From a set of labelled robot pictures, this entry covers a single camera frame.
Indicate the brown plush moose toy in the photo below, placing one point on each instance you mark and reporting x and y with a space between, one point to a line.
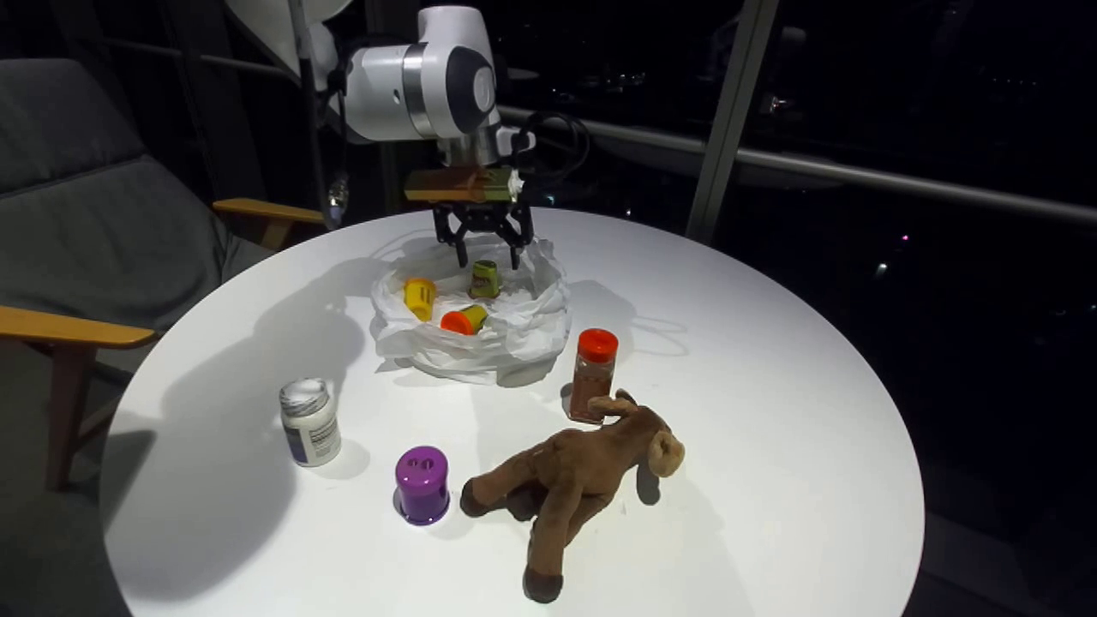
570 477

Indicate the grey wooden armchair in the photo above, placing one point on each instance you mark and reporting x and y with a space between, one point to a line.
100 245

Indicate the white plastic bag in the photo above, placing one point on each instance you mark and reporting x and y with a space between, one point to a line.
527 324

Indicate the brown orange-cap spice bottle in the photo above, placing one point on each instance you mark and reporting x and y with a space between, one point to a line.
595 372

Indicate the yellow-green lid dough tub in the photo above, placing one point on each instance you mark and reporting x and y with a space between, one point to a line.
485 279

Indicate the yellow red-lid dough tub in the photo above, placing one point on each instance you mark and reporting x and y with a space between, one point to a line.
464 321

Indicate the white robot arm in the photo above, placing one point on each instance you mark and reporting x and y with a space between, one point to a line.
432 86

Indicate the white jar blue lid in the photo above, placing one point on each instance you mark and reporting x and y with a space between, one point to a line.
309 418

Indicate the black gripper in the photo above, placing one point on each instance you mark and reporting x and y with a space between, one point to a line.
507 220

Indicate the purple cap shaker bottle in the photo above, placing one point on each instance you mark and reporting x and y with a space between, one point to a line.
424 486

